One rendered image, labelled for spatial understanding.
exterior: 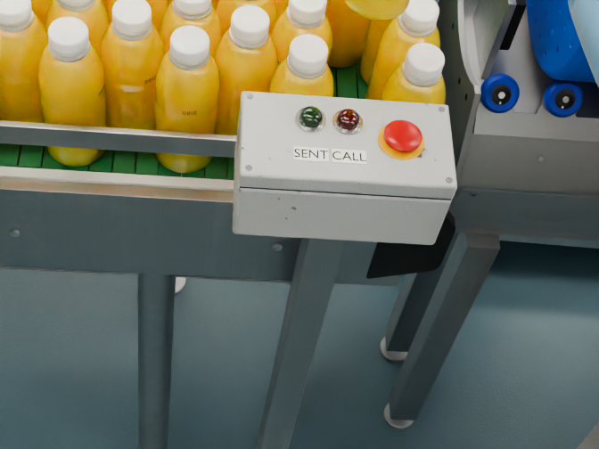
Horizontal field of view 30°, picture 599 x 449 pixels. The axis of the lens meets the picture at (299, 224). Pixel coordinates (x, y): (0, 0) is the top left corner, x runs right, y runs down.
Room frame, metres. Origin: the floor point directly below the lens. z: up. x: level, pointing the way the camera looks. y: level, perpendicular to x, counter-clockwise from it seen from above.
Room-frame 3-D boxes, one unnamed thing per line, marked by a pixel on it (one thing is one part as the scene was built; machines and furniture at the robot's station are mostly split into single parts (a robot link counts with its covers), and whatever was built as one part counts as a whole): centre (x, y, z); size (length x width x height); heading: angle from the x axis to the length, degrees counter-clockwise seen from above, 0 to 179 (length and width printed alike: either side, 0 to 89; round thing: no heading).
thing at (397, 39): (0.86, -0.08, 0.98); 0.07 x 0.07 x 0.17
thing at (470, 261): (0.92, -0.26, 0.31); 0.06 x 0.06 x 0.63; 10
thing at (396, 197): (0.66, -0.03, 1.05); 0.20 x 0.10 x 0.10; 100
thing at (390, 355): (1.06, -0.23, 0.31); 0.06 x 0.06 x 0.63; 10
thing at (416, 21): (0.86, -0.08, 1.07); 0.04 x 0.04 x 0.02
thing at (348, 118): (0.68, -0.02, 1.11); 0.02 x 0.02 x 0.01
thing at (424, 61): (0.80, -0.09, 1.07); 0.04 x 0.04 x 0.02
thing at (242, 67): (0.80, 0.09, 0.98); 0.07 x 0.07 x 0.17
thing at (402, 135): (0.67, -0.08, 1.11); 0.04 x 0.04 x 0.01
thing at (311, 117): (0.67, 0.01, 1.11); 0.02 x 0.02 x 0.01
